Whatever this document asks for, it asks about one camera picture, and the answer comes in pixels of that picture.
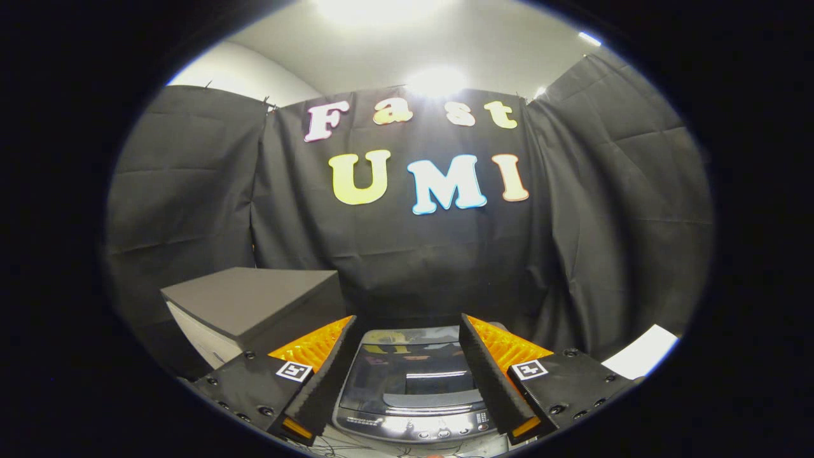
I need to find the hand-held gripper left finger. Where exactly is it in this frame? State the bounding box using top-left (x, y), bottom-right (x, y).
top-left (193, 315), bottom-right (358, 446)

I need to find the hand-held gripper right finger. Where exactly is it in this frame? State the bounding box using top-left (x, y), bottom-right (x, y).
top-left (458, 314), bottom-right (640, 446)

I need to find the grey washing machine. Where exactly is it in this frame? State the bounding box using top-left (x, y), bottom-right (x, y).
top-left (332, 324), bottom-right (509, 446)

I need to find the grey cabinet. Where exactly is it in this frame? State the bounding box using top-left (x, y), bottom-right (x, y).
top-left (160, 267), bottom-right (347, 370)

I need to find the black backdrop cloth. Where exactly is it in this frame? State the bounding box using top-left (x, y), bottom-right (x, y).
top-left (105, 51), bottom-right (713, 376)

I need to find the white paper sheet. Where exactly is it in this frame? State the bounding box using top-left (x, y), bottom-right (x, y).
top-left (601, 324), bottom-right (680, 380)

